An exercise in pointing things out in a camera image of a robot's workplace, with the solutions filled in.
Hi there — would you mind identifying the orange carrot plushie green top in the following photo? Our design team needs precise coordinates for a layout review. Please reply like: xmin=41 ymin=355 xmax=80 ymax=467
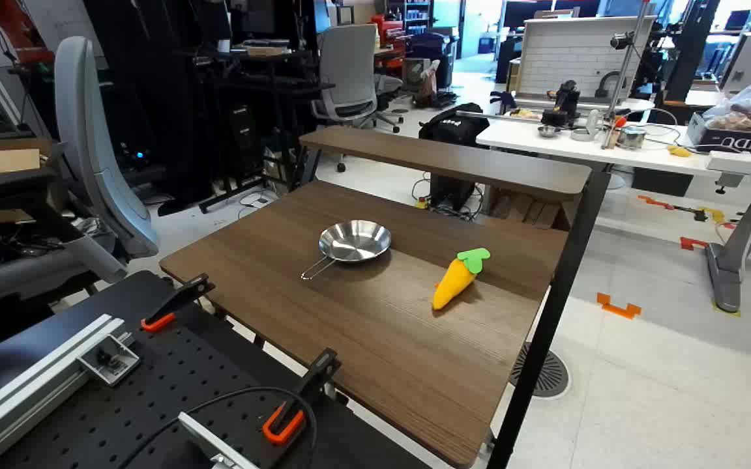
xmin=429 ymin=245 xmax=492 ymax=312

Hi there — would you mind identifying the silver metal frying pan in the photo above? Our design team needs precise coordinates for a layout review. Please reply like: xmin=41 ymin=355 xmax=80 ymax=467
xmin=298 ymin=216 xmax=393 ymax=285

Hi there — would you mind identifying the raised wooden shelf board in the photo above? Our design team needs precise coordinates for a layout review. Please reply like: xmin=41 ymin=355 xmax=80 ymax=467
xmin=298 ymin=122 xmax=594 ymax=202

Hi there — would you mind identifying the black backpack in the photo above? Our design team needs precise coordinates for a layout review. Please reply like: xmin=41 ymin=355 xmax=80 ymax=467
xmin=416 ymin=101 xmax=492 ymax=216

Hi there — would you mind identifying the white mesh office chair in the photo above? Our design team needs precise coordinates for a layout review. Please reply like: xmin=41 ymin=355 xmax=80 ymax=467
xmin=308 ymin=20 xmax=408 ymax=135

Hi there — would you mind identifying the black metal table leg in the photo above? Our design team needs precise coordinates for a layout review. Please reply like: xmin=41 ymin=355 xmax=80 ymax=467
xmin=484 ymin=165 xmax=614 ymax=469

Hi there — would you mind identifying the white desk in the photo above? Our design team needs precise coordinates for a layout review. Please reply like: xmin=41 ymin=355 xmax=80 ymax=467
xmin=475 ymin=93 xmax=751 ymax=315

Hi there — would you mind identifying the round floor drain grate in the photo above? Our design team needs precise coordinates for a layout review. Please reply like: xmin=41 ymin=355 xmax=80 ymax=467
xmin=530 ymin=350 xmax=570 ymax=401

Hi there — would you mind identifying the black device on desk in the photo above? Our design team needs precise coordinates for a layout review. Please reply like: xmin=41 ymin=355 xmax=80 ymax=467
xmin=536 ymin=79 xmax=583 ymax=133

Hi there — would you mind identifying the black equipment rack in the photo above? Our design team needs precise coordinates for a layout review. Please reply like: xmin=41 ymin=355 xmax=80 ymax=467
xmin=82 ymin=0 xmax=320 ymax=216

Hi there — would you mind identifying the black perforated breadboard base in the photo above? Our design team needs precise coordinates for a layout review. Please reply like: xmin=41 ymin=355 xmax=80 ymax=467
xmin=0 ymin=268 xmax=429 ymax=469

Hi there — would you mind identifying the white perforated panel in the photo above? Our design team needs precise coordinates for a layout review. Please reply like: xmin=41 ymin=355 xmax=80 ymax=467
xmin=514 ymin=13 xmax=656 ymax=112

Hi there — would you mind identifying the short aluminium extrusion piece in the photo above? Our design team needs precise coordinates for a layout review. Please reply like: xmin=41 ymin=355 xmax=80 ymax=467
xmin=175 ymin=411 xmax=261 ymax=469

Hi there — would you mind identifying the metal stand pole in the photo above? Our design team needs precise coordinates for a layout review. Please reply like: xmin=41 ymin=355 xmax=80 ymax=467
xmin=605 ymin=0 xmax=656 ymax=151

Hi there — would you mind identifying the grey office chair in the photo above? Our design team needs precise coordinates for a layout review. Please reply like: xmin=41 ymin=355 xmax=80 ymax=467
xmin=0 ymin=35 xmax=162 ymax=315

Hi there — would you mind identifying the black box white lettering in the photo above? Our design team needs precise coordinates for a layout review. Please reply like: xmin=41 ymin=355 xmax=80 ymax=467
xmin=686 ymin=112 xmax=751 ymax=166

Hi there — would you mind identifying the flat tan cardboard piece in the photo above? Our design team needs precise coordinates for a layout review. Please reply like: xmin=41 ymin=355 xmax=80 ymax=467
xmin=0 ymin=147 xmax=45 ymax=181

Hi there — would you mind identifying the black clamp orange handle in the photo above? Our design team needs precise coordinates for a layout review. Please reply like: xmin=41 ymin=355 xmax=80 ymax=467
xmin=257 ymin=346 xmax=345 ymax=449
xmin=139 ymin=275 xmax=217 ymax=337

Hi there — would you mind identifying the black cable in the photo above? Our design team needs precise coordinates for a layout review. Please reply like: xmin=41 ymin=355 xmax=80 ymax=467
xmin=118 ymin=387 xmax=320 ymax=469

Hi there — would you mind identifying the metal corner bracket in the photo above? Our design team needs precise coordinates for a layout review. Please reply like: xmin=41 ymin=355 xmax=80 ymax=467
xmin=79 ymin=333 xmax=144 ymax=389

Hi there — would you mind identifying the long aluminium extrusion rail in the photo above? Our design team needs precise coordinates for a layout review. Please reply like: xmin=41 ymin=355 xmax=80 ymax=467
xmin=0 ymin=312 xmax=129 ymax=469

